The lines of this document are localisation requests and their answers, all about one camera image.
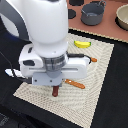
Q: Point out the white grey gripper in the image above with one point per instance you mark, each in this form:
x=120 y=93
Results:
x=51 y=71

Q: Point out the brown toy sausage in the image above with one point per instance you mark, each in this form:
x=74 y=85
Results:
x=55 y=91

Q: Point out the yellow toy banana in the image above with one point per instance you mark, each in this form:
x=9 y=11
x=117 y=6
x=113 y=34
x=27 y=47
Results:
x=80 y=44

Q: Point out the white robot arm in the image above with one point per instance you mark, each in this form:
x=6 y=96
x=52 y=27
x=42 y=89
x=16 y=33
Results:
x=42 y=22

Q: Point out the white woven placemat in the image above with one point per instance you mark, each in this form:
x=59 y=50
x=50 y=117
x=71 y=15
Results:
x=73 y=107

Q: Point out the black round stove burner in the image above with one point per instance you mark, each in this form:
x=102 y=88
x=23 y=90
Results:
x=71 y=14

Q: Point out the grey cooking pot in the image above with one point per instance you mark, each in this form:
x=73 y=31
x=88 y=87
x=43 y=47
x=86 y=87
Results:
x=92 y=13

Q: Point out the brown toy stove board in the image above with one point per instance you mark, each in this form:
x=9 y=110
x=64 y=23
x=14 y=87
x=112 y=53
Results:
x=107 y=28

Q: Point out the beige bowl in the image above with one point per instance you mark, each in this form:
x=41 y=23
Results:
x=122 y=15

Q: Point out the fork with orange handle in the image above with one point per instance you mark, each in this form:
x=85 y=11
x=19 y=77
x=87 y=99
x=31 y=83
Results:
x=76 y=84

